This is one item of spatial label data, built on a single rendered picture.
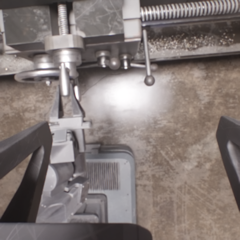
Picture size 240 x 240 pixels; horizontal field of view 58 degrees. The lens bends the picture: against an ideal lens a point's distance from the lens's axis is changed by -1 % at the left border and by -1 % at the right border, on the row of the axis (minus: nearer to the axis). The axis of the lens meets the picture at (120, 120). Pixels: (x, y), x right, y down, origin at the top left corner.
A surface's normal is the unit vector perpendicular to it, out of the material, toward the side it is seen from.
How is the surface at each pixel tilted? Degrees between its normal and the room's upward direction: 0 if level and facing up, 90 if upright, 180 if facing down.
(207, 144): 0
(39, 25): 0
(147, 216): 0
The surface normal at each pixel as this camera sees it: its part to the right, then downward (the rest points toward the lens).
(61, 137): 0.00, -0.51
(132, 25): -0.03, 0.10
